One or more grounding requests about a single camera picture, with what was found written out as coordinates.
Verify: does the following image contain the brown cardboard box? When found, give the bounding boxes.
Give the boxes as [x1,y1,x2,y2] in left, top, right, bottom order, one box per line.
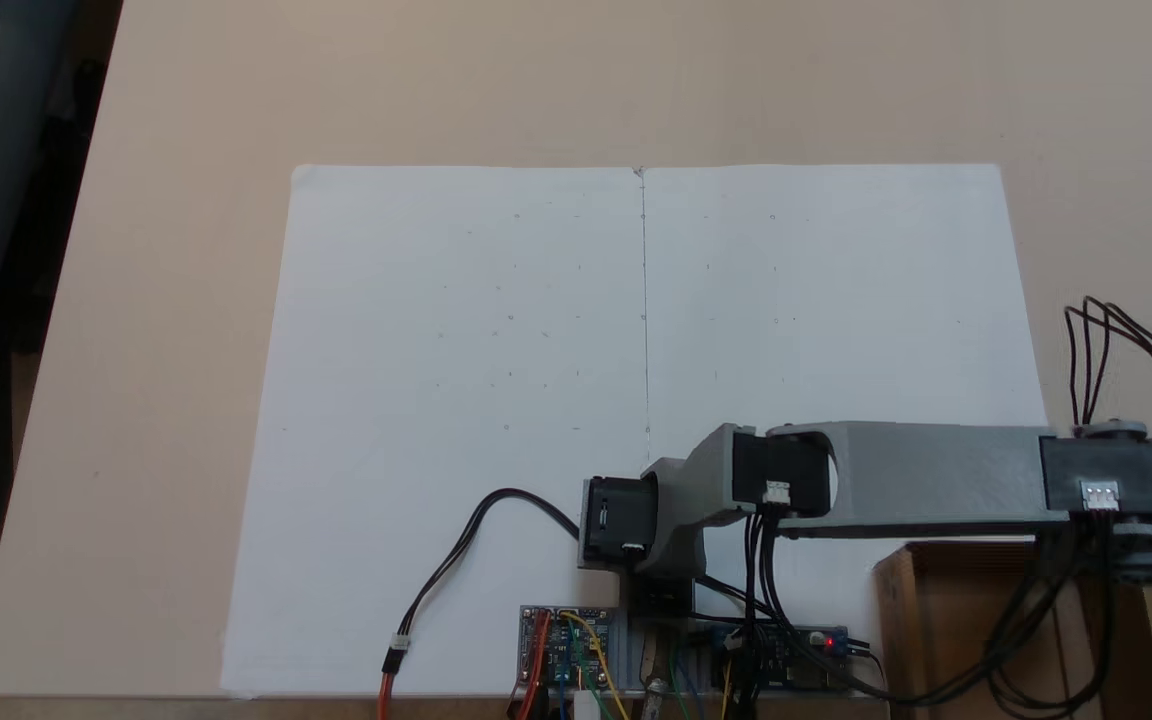
[873,540,1152,720]

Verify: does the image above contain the large white paper sheet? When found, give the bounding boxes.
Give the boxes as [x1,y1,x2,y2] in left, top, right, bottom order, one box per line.
[219,163,1069,699]

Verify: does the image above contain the black servo cable loop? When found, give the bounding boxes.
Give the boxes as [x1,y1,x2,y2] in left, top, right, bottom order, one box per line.
[876,515,1122,719]
[1063,296,1152,463]
[696,508,797,651]

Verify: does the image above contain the yellow wire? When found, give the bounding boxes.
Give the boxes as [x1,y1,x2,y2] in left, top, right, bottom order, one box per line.
[561,612,633,720]

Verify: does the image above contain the circuit board in grey frame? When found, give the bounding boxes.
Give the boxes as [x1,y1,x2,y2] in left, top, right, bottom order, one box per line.
[519,605,629,693]

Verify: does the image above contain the black cable with white connector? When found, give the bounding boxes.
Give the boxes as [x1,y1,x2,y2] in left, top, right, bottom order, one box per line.
[382,488,583,674]

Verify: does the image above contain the orange red wires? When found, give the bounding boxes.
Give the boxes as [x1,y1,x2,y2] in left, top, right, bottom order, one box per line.
[379,612,553,720]

